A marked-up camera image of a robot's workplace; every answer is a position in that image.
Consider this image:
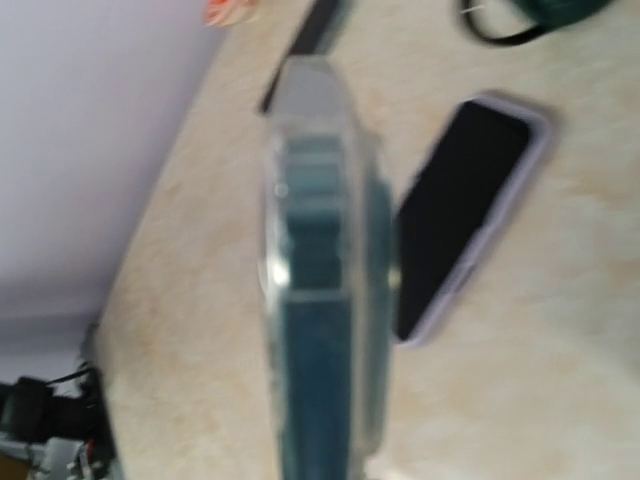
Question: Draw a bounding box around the black phone top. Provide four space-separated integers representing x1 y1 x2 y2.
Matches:
395 101 532 341

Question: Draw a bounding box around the clear phone case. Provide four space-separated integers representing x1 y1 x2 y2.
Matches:
257 55 401 480

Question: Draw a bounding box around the lavender phone case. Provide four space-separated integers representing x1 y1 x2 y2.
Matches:
395 91 557 346

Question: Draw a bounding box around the dark green mug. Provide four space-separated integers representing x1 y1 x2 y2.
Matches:
457 0 612 47

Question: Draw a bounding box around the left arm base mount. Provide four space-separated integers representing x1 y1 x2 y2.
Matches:
1 362 117 479

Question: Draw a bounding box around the red white patterned bowl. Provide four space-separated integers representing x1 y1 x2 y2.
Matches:
203 0 260 28

